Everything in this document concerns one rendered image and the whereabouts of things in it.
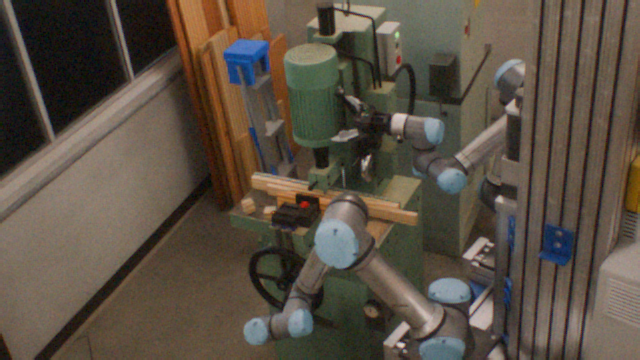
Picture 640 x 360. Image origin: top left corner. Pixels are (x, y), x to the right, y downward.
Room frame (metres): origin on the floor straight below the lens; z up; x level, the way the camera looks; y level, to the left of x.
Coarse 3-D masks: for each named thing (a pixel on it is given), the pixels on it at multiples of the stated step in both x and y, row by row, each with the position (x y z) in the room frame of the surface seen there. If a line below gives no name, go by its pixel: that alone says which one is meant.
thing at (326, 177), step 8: (336, 160) 2.31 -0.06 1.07; (312, 168) 2.27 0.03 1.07; (328, 168) 2.26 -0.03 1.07; (336, 168) 2.30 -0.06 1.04; (312, 176) 2.24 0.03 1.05; (320, 176) 2.23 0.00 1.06; (328, 176) 2.23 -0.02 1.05; (336, 176) 2.29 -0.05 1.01; (312, 184) 2.25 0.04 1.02; (320, 184) 2.23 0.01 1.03; (328, 184) 2.23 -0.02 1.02
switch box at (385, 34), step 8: (384, 24) 2.52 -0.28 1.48; (392, 24) 2.51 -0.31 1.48; (376, 32) 2.46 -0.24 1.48; (384, 32) 2.45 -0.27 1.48; (392, 32) 2.45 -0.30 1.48; (400, 32) 2.51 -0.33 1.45; (384, 40) 2.44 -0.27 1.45; (392, 40) 2.44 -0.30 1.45; (400, 40) 2.51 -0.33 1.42; (384, 48) 2.44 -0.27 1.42; (392, 48) 2.44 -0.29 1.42; (400, 48) 2.50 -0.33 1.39; (384, 56) 2.44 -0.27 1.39; (392, 56) 2.44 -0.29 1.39; (400, 56) 2.50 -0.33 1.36; (384, 64) 2.44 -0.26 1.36; (392, 64) 2.44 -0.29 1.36; (400, 64) 2.50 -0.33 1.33; (384, 72) 2.45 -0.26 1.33; (392, 72) 2.43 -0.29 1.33
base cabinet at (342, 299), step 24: (408, 240) 2.38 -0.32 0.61; (264, 264) 2.24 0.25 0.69; (408, 264) 2.38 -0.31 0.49; (336, 288) 2.09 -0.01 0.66; (360, 288) 2.04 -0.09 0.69; (336, 312) 2.09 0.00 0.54; (360, 312) 2.04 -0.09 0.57; (312, 336) 2.15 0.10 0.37; (336, 336) 2.10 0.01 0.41; (360, 336) 2.05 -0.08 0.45; (384, 336) 2.13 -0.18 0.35
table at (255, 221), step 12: (252, 192) 2.42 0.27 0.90; (264, 192) 2.41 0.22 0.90; (240, 204) 2.35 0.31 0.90; (264, 204) 2.33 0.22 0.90; (276, 204) 2.32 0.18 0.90; (240, 216) 2.27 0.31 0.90; (252, 216) 2.26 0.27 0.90; (264, 216) 2.25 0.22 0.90; (252, 228) 2.25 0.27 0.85; (264, 228) 2.22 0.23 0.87; (396, 228) 2.14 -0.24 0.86; (384, 240) 2.05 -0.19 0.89
